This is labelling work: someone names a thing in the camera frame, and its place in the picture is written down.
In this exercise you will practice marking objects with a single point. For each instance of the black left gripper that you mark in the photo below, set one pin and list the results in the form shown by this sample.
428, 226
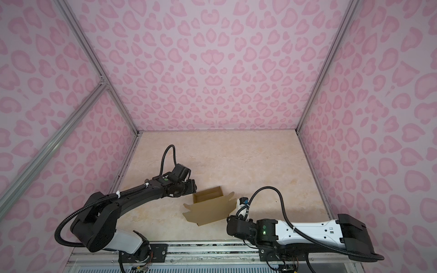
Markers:
188, 186

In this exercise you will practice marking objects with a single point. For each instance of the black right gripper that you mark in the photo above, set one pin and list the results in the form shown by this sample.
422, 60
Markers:
233, 227

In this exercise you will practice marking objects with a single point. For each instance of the brown cardboard box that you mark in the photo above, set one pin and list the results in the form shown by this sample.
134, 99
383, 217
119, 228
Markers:
209, 206

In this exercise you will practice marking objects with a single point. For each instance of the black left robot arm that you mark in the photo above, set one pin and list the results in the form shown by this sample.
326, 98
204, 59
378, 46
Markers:
96, 225

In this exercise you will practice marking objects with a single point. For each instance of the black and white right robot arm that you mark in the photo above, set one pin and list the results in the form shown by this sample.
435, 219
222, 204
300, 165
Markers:
277, 240

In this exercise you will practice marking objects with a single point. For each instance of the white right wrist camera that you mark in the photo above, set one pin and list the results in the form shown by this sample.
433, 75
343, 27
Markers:
243, 206

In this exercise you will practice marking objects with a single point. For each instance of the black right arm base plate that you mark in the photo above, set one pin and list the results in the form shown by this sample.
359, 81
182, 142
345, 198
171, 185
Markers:
276, 252

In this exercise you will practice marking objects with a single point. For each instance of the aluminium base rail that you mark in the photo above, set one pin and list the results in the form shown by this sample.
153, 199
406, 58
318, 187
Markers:
229, 256

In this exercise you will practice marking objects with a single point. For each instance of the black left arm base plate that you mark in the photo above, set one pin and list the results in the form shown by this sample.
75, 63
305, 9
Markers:
154, 253

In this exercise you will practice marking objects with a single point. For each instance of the aluminium diagonal frame bar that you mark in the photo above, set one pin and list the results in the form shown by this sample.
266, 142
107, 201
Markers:
23, 180

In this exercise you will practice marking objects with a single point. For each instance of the aluminium left corner post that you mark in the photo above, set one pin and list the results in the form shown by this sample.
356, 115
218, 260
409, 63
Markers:
86, 45

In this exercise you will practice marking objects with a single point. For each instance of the aluminium corner post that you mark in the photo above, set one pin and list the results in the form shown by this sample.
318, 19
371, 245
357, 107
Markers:
86, 45
345, 24

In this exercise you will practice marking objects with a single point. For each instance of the aluminium right corner post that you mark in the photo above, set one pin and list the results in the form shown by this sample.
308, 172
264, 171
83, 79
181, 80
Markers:
345, 24

